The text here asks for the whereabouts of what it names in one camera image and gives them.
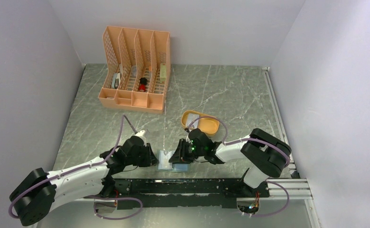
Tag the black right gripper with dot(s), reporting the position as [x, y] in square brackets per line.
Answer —
[180, 155]

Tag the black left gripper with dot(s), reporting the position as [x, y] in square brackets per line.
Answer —
[149, 158]

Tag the green leather card holder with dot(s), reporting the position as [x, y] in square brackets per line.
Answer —
[177, 167]

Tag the yellow oval tray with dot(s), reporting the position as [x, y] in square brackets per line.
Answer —
[207, 124]

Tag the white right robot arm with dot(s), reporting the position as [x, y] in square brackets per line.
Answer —
[267, 154]

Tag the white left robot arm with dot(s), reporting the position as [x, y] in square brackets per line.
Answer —
[41, 192]

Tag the white VIP card in holder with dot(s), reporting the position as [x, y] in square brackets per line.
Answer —
[164, 157]

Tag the grey credit card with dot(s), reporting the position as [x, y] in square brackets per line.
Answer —
[192, 120]

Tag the red black stamp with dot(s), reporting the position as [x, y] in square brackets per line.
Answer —
[142, 84]

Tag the grey white utility knife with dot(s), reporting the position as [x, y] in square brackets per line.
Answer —
[116, 80]

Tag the pale green eraser box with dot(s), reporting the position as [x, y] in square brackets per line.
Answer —
[163, 73]

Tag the orange plastic desk organizer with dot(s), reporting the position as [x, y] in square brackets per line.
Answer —
[136, 53]

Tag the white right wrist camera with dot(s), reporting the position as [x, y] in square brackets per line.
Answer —
[188, 130]

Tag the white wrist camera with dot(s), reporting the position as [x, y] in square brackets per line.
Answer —
[142, 133]
[188, 130]

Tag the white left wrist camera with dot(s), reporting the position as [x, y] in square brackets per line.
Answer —
[142, 133]

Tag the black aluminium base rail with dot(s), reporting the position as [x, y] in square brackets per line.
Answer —
[226, 192]

